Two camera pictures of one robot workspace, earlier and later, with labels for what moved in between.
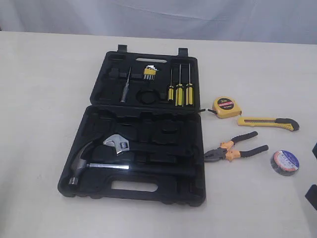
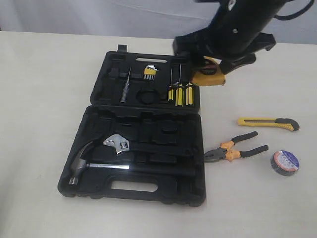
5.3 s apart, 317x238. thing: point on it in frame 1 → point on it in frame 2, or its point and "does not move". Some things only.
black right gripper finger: (314, 150) → (233, 51)
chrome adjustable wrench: (119, 141) does not move
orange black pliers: (225, 151) does not move
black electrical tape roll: (285, 163) does not move
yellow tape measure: (224, 107) → (210, 74)
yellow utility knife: (291, 124) does not move
